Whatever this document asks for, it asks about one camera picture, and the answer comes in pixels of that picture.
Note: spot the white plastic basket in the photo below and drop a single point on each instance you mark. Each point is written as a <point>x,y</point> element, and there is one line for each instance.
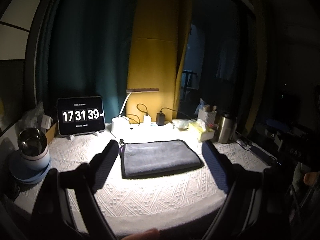
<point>207,117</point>

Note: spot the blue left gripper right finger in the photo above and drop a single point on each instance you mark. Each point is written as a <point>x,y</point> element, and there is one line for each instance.
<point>221,168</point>

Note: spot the tablet showing clock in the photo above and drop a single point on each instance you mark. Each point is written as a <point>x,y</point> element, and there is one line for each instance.
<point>81,115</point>

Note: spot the white textured tablecloth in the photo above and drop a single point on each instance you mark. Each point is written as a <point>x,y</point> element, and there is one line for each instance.
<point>134,205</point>

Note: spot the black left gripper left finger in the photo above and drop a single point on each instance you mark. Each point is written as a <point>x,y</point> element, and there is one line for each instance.
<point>94,174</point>

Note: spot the purple and grey towel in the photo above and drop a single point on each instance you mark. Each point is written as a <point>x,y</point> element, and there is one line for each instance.
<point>156,159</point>

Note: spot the plastic bag packet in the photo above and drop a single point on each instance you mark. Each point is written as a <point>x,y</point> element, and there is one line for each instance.
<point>182,123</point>

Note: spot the blue plate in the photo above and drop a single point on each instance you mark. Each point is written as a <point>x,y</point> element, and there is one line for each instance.
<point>24,174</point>

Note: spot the white USB charger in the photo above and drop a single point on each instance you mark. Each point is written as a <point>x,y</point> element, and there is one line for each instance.
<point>147,120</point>

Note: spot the white desk lamp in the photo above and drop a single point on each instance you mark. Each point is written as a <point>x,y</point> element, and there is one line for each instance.
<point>121,123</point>

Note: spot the white power strip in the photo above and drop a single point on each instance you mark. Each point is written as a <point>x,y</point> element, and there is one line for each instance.
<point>153,126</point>

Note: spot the yellow tissue box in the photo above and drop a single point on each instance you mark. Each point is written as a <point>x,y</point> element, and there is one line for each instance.
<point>200,131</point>

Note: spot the cardboard box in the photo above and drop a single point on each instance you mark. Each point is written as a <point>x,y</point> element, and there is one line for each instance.
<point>51,133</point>

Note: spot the person's hand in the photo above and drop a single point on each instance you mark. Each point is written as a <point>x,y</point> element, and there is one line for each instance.
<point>152,234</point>

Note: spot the stainless steel tumbler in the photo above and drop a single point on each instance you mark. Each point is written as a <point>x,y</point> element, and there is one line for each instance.
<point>225,127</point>

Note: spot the dark teal curtain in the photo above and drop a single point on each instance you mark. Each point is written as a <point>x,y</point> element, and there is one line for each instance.
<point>83,50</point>

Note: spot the steel bowl on cup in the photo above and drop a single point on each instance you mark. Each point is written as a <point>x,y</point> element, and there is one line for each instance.
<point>33,146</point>

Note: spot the black power adapter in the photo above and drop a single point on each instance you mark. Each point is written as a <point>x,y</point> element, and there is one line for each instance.
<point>160,119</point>

